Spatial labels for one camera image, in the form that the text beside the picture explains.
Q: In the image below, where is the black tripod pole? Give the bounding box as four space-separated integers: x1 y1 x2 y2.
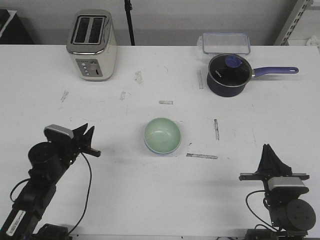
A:
124 0 136 46

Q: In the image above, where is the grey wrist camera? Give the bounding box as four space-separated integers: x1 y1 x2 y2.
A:
267 177 309 193
43 124 74 141

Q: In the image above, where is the cream and chrome toaster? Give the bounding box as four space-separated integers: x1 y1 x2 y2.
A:
66 9 117 82

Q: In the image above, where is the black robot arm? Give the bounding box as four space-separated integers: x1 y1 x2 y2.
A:
239 144 316 240
0 124 101 240

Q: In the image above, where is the grey metal shelf upright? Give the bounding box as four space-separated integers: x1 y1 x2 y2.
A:
273 0 320 46

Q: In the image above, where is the green bowl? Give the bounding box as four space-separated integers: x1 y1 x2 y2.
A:
144 117 182 153

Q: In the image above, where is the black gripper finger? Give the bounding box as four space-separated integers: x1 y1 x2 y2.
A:
255 144 270 175
83 126 95 149
267 144 293 177
72 123 88 143

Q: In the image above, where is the clear plastic food container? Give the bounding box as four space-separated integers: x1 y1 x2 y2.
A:
197 32 251 55

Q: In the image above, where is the dark blue saucepan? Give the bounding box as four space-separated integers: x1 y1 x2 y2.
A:
207 53 299 98

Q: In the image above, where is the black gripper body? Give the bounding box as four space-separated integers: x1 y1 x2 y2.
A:
238 173 310 200
58 137 101 163

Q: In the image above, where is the blue bowl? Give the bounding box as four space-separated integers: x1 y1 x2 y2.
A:
144 142 180 156

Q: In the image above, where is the glass pot lid blue knob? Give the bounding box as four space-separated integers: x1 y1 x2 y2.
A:
208 54 252 87

